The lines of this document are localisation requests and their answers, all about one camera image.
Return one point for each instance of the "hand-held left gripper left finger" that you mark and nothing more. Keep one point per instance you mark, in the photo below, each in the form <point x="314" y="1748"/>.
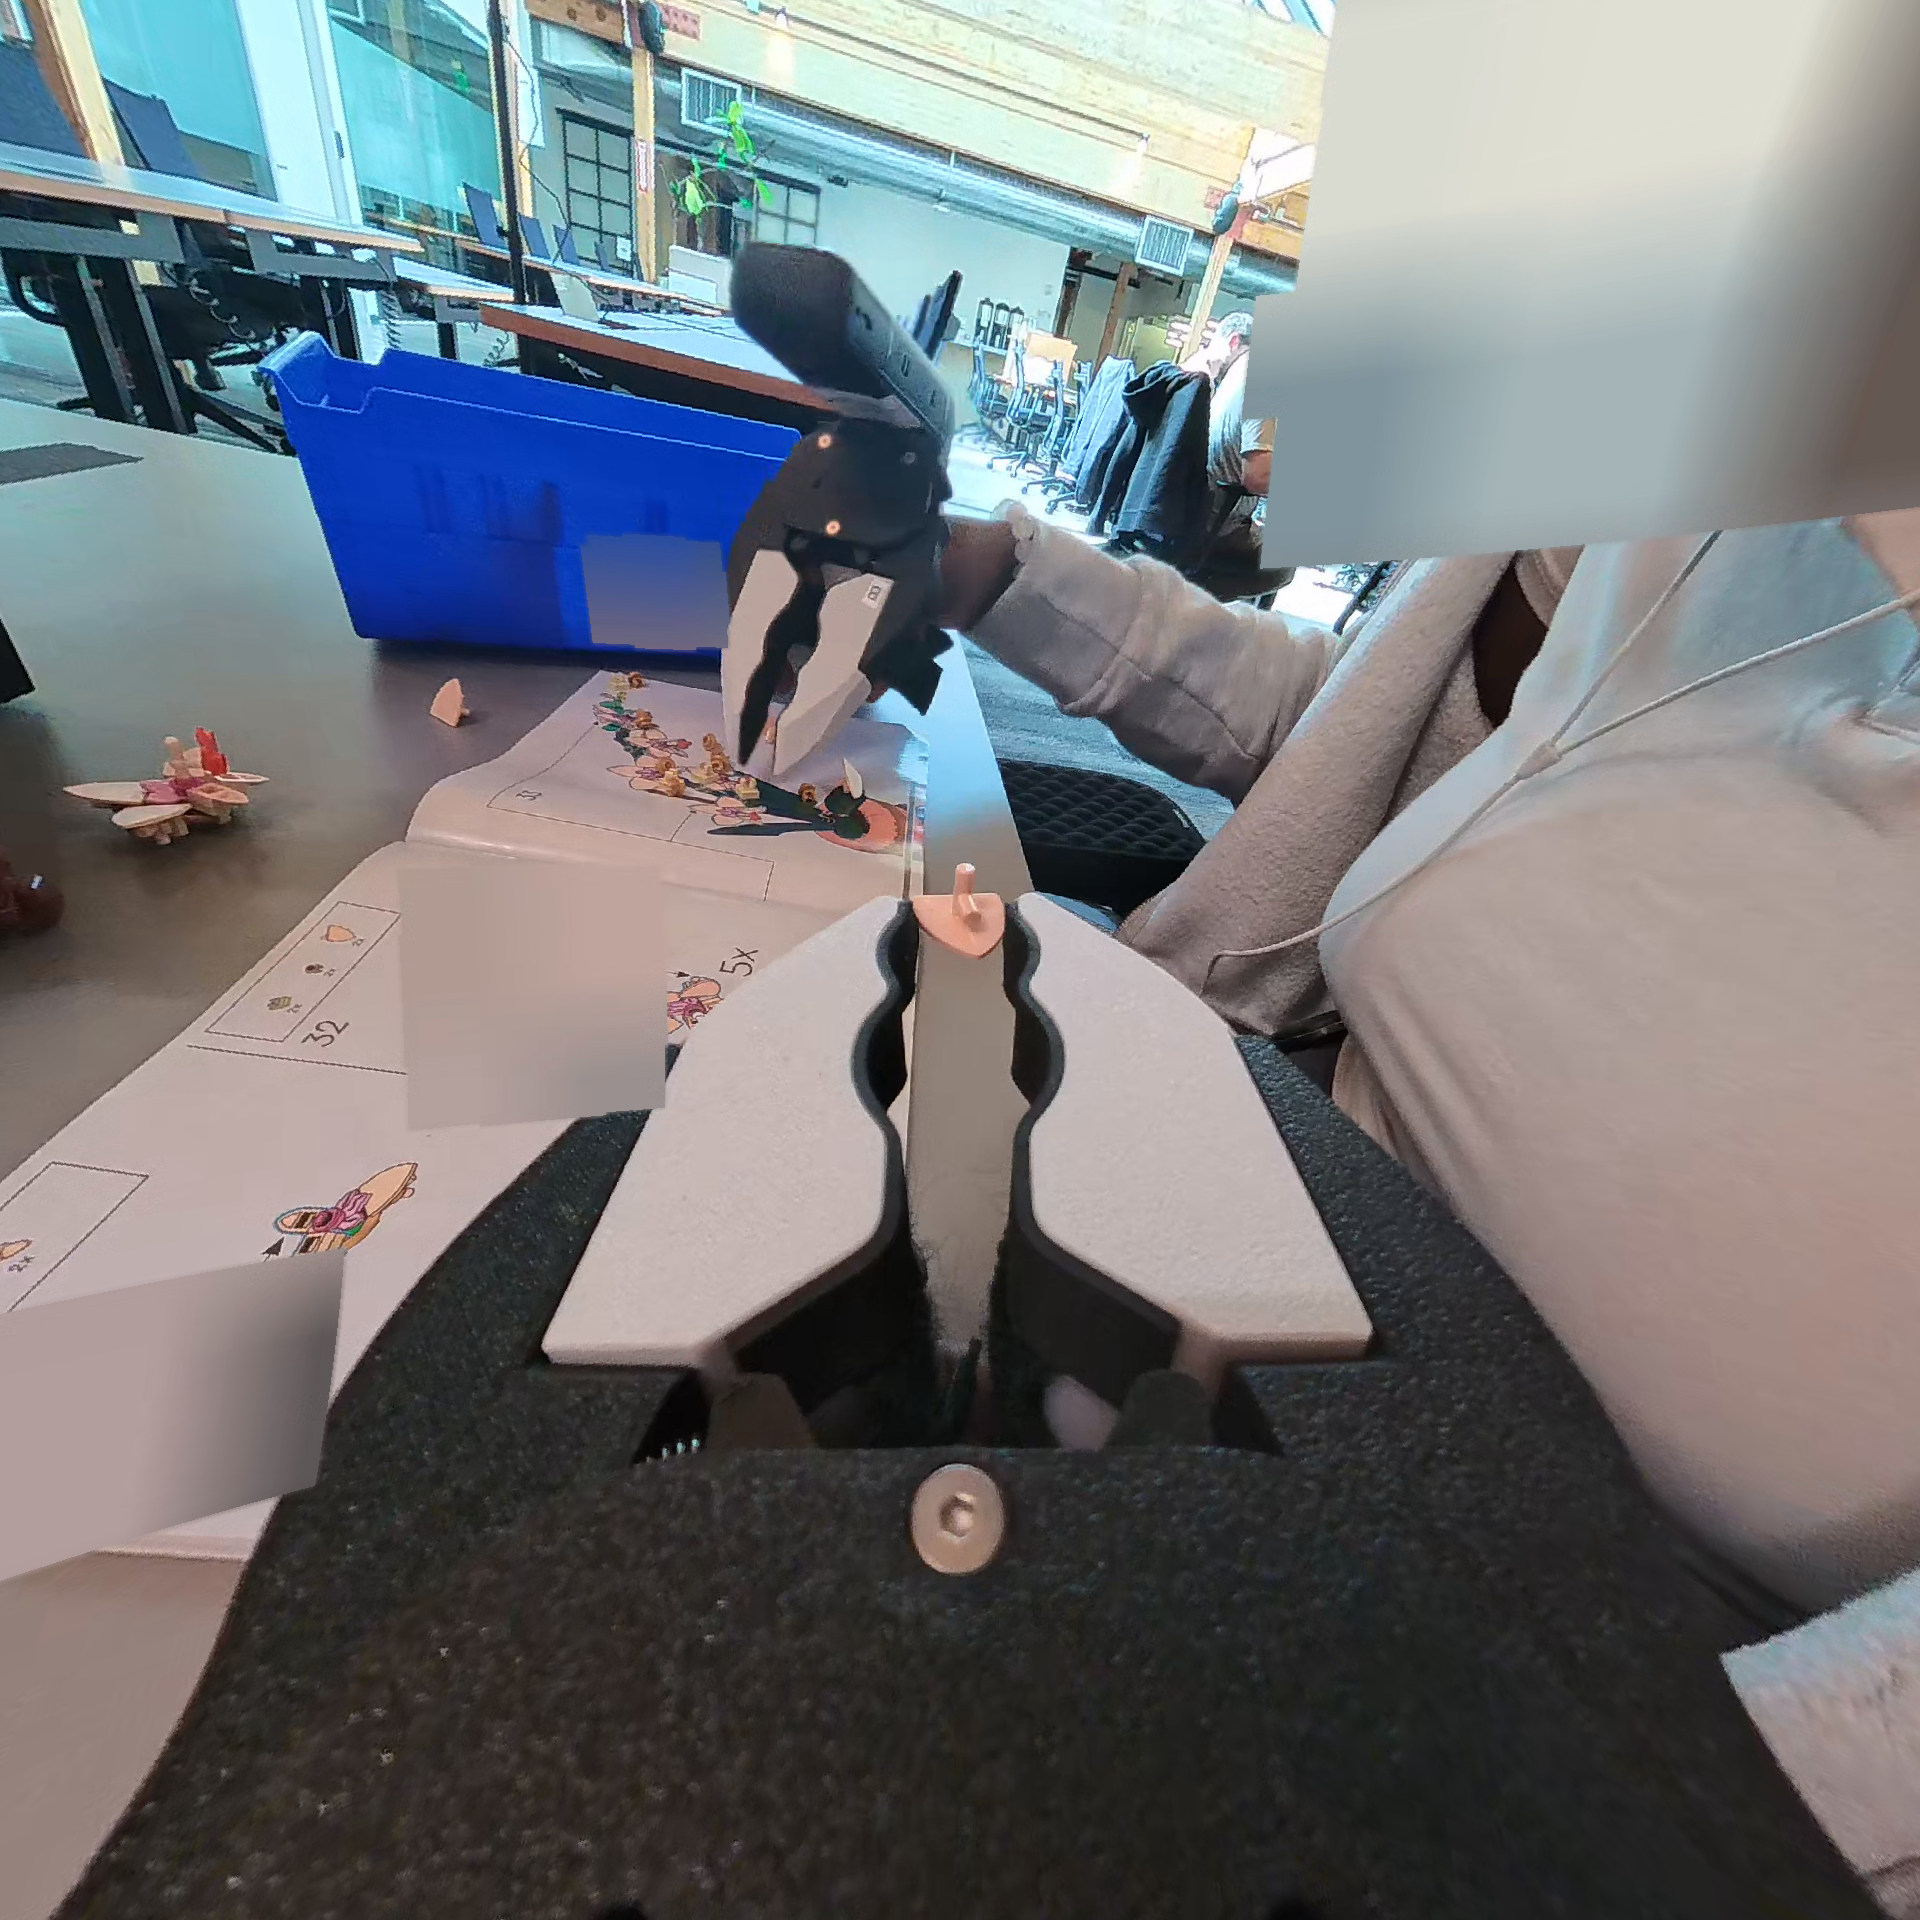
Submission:
<point x="751" y="1140"/>

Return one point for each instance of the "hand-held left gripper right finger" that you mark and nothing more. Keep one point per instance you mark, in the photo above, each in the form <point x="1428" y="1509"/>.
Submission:
<point x="1187" y="1170"/>

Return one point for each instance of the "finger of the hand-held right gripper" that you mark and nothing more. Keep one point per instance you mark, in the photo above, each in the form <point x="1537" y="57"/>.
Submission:
<point x="846" y="660"/>
<point x="751" y="628"/>

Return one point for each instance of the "pink petal brick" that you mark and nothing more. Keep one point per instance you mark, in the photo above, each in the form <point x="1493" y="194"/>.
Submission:
<point x="963" y="918"/>
<point x="451" y="700"/>

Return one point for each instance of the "person's right forearm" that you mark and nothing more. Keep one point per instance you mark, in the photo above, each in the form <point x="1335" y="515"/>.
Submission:
<point x="1143" y="645"/>

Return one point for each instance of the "wooden edged office desk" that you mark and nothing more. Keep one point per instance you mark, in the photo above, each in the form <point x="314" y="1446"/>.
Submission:
<point x="658" y="344"/>

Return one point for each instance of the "grey office desk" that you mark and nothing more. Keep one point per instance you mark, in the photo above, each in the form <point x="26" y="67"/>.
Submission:
<point x="150" y="196"/>

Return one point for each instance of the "person's right hand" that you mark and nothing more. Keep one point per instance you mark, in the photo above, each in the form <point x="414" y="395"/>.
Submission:
<point x="983" y="577"/>

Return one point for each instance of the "black mesh office chair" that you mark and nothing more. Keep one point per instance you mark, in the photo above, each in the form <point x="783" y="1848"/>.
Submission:
<point x="1096" y="817"/>

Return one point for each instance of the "black jacket on chair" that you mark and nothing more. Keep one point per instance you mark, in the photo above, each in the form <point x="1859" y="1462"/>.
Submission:
<point x="1158" y="432"/>

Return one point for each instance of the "blue plastic bin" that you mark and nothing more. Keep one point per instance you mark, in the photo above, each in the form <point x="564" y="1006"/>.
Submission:
<point x="451" y="479"/>

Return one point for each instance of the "green potted plant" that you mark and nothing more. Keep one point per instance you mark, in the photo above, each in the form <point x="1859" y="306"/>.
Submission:
<point x="720" y="167"/>

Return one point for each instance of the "person's torso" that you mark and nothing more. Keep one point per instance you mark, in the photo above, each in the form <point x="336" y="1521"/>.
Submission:
<point x="1650" y="1049"/>

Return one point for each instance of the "toy brick instruction booklet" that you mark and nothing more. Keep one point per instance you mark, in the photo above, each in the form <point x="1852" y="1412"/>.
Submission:
<point x="182" y="1140"/>

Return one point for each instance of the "assembled toy brick flower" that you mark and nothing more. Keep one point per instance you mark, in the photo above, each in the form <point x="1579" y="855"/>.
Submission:
<point x="166" y="788"/>

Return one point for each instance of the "dark toy set box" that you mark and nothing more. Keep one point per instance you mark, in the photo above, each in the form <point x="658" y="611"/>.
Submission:
<point x="13" y="660"/>

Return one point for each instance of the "toy brick orchid plant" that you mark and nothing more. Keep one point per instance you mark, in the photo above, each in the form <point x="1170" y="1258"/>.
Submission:
<point x="26" y="901"/>

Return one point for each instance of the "black tripod with camera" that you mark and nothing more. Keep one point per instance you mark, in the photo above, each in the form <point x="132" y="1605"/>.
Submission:
<point x="504" y="152"/>

